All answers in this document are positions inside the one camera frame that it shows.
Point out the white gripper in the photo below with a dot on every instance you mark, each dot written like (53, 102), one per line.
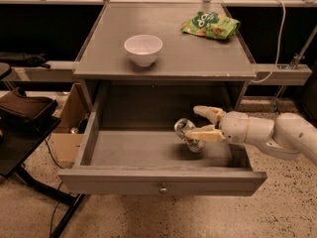
(233, 127)

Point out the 7up soda can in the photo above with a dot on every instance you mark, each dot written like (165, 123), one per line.
(181, 127)

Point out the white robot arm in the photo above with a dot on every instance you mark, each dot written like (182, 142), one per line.
(286, 137)

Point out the round metal drawer knob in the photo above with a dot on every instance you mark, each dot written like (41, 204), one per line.
(163, 189)

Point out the open grey top drawer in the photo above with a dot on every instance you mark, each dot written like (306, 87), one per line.
(135, 153)

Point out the metal can in box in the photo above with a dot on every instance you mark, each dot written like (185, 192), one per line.
(74, 130)

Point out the grey cabinet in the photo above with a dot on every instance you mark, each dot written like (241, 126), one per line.
(189, 70)

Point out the green chip bag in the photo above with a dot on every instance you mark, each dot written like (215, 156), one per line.
(211, 25)

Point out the white ceramic bowl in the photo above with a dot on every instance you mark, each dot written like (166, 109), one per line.
(143, 50)

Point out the cardboard box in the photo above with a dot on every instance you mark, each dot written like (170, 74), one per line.
(73, 112)

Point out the black side table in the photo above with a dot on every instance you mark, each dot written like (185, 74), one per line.
(15, 147)

